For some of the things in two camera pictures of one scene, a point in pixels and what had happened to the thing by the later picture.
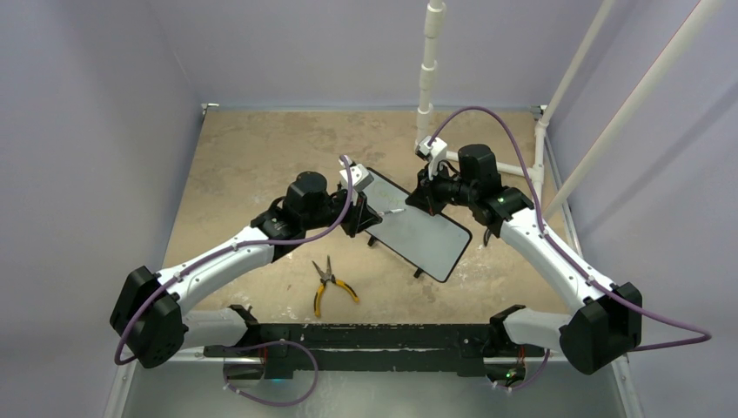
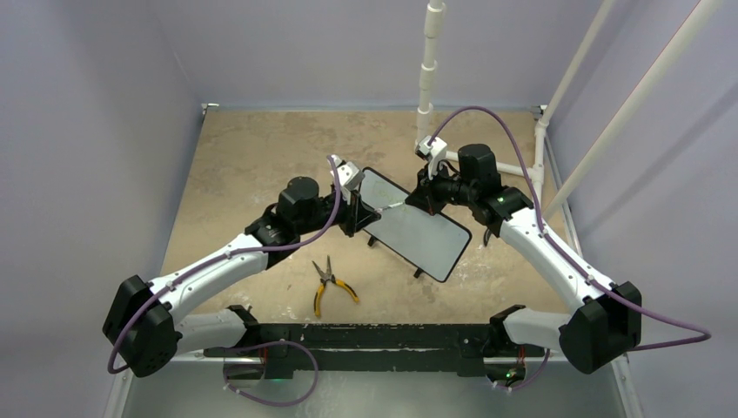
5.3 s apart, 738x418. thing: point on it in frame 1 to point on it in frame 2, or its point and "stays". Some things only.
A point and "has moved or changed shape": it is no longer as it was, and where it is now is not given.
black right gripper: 424,196 stays
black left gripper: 358,219 stays
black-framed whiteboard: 433,243 stays
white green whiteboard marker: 390,212 has moved or changed shape
